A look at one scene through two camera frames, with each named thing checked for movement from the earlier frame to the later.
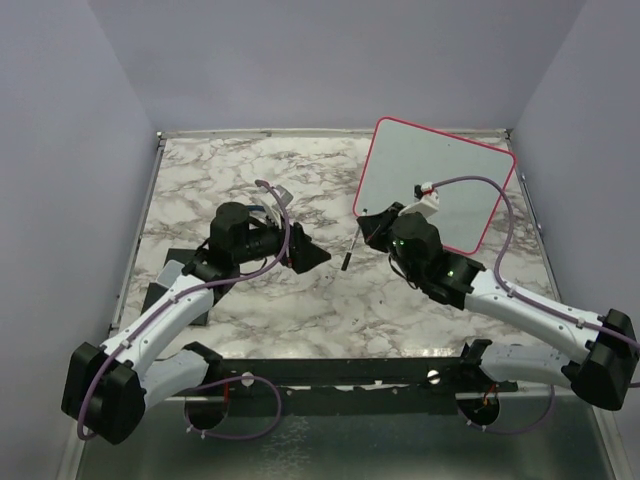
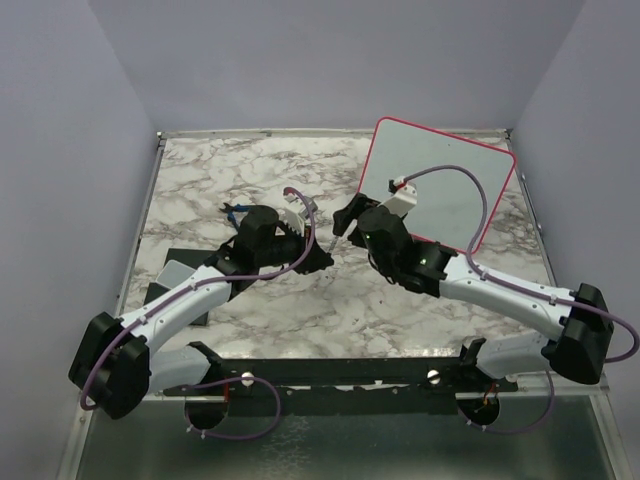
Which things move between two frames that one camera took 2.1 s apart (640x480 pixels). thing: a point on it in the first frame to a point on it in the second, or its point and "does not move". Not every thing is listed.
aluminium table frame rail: (137, 236) does not move
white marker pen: (349, 254) to (333, 243)
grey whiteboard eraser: (169, 273) does not move
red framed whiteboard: (402, 155) does not move
